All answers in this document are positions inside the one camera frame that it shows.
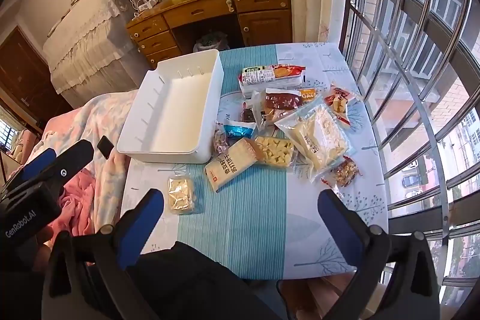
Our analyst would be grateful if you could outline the lace covered cabinet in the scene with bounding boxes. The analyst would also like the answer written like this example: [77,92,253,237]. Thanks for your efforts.
[43,0,150,108]

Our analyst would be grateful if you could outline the metal window grille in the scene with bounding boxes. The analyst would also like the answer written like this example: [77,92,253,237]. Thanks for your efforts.
[341,0,479,310]

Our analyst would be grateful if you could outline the small red foil candy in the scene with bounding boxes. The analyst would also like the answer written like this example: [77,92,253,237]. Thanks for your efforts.
[212,123,229,155]

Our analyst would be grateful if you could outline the blue white patterned tablecloth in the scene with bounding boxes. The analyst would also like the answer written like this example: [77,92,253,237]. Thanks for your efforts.
[120,42,389,281]

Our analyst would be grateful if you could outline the small clear puff bag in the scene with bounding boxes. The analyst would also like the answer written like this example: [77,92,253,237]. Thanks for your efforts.
[168,175,195,214]

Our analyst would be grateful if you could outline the red jujube snack bag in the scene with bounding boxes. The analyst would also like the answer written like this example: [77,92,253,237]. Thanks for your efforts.
[323,84,363,128]

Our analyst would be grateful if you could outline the orange oats protein bar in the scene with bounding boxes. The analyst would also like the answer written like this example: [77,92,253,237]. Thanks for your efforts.
[299,88,318,104]

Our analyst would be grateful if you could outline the large Calleton bread bag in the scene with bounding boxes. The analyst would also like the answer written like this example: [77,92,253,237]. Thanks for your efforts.
[274,97,352,182]

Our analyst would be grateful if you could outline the beige cracker pack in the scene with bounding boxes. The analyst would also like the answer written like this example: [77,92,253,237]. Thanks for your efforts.
[204,138,260,193]

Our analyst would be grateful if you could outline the white plastic bag under desk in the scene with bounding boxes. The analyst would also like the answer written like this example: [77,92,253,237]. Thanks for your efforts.
[193,32,230,53]

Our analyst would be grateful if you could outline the white plastic storage bin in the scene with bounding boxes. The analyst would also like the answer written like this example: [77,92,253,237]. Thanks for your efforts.
[116,49,224,164]

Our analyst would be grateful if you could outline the clear bag yellow puffs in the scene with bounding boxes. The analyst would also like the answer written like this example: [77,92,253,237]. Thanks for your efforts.
[255,136,296,168]

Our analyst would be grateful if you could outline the brown wooden door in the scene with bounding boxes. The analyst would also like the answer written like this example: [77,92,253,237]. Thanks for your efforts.
[1,27,72,129]

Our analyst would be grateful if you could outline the black phone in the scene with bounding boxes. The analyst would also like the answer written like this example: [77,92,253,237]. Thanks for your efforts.
[97,136,114,160]

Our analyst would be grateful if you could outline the walnut snack clear red bag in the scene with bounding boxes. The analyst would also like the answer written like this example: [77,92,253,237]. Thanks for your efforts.
[320,155,360,188]

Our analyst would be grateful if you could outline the brownie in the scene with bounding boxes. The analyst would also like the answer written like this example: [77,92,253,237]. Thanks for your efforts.
[240,101,256,123]

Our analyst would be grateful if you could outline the floral pink white blanket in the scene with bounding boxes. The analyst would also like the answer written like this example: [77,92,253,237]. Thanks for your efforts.
[28,90,137,236]

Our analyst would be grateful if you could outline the blue foil candy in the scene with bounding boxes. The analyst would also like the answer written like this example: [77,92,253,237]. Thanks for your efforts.
[224,120,256,140]

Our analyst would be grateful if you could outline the wooden desk with drawers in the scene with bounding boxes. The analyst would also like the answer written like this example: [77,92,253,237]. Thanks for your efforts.
[126,0,293,68]

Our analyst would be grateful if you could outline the red white biscuit pack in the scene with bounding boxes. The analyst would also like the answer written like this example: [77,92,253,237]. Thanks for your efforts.
[238,64,306,98]

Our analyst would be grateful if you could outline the dark red snowflake snack bag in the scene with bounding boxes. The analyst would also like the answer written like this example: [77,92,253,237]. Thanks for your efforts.
[251,88,304,131]

